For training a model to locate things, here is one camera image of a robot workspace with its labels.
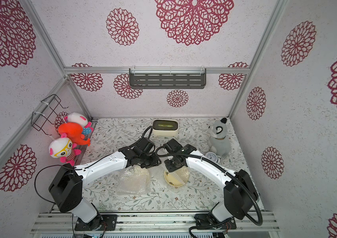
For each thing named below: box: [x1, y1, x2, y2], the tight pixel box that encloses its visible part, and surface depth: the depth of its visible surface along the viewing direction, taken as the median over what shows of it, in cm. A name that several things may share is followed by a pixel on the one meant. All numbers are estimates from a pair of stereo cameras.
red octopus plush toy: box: [57, 121, 91, 147], surface depth 93 cm
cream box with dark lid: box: [152, 119, 179, 137], surface depth 112 cm
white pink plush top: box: [63, 112, 95, 135], surface depth 97 cm
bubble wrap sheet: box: [149, 165, 193, 191], surface depth 88 cm
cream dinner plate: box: [164, 166, 189, 187], surface depth 88 cm
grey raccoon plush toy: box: [207, 117, 232, 157], surface depth 94 cm
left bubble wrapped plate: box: [116, 164, 151, 196], surface depth 86 cm
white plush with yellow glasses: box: [48, 132, 82, 167], surface depth 83 cm
